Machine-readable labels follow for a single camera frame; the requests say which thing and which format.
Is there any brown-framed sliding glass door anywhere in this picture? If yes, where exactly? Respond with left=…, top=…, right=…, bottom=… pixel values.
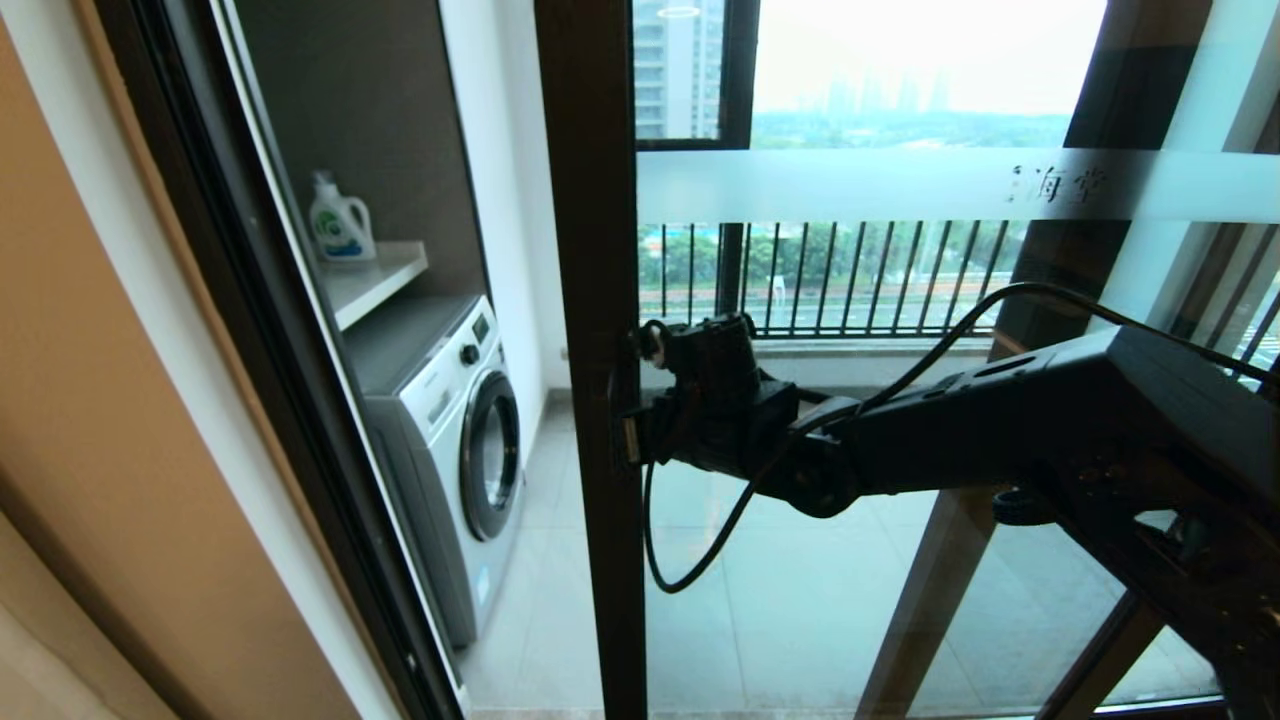
left=533, top=0, right=1280, bottom=720

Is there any grey stone window sill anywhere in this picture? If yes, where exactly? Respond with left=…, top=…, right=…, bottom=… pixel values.
left=640, top=337, right=1001, bottom=363

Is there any black balcony railing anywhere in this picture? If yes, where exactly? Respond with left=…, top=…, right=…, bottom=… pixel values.
left=640, top=220, right=1011, bottom=339

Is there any white front-load washing machine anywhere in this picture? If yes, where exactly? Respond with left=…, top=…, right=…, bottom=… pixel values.
left=342, top=293, right=525, bottom=651

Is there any white laundry detergent bottle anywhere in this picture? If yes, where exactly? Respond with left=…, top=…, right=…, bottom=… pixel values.
left=308, top=172, right=378, bottom=264

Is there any brown-framed fixed glass door panel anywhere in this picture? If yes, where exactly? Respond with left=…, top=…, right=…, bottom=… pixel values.
left=858, top=0, right=1280, bottom=720

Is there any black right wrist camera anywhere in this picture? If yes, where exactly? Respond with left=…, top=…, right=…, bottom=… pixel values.
left=633, top=312, right=761, bottom=389

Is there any dark window frame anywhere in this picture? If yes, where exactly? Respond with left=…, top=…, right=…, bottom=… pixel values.
left=630, top=0, right=761, bottom=339

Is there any white wall shelf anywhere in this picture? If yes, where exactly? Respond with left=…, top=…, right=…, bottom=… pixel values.
left=318, top=241, right=430, bottom=333

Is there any dark outer door frame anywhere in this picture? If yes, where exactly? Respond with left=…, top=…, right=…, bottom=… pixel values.
left=92, top=0, right=473, bottom=720

